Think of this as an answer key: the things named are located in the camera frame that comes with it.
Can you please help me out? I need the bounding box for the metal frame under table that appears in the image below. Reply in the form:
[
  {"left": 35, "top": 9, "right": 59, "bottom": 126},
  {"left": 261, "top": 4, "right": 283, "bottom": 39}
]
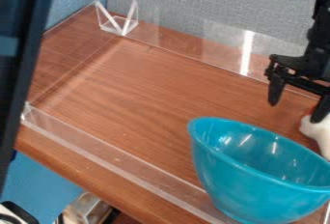
[{"left": 54, "top": 192, "right": 114, "bottom": 224}]

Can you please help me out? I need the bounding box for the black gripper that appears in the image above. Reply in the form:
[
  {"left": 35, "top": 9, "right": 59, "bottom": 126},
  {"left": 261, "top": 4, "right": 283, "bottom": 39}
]
[{"left": 265, "top": 54, "right": 330, "bottom": 124}]

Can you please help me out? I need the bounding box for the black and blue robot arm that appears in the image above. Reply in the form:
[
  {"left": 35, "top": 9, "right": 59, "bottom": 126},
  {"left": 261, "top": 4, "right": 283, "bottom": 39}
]
[{"left": 0, "top": 0, "right": 330, "bottom": 194}]

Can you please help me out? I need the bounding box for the black and white wheel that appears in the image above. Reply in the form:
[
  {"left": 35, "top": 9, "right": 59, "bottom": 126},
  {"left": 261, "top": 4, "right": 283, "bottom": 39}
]
[{"left": 0, "top": 201, "right": 40, "bottom": 224}]

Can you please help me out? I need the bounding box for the clear acrylic corner bracket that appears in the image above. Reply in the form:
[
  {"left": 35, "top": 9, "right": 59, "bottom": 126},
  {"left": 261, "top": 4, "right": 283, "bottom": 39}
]
[{"left": 94, "top": 0, "right": 139, "bottom": 37}]

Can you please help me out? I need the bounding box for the blue plastic bowl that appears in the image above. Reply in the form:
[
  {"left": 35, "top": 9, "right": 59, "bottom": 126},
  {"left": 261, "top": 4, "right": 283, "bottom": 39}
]
[{"left": 187, "top": 117, "right": 330, "bottom": 224}]

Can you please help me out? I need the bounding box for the white and orange toy mushroom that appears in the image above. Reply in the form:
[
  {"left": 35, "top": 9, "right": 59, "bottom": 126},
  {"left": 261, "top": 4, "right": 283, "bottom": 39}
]
[{"left": 299, "top": 114, "right": 330, "bottom": 161}]

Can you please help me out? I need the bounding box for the clear acrylic table barrier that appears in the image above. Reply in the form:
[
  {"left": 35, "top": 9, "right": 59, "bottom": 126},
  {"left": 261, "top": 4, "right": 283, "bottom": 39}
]
[{"left": 19, "top": 4, "right": 330, "bottom": 224}]

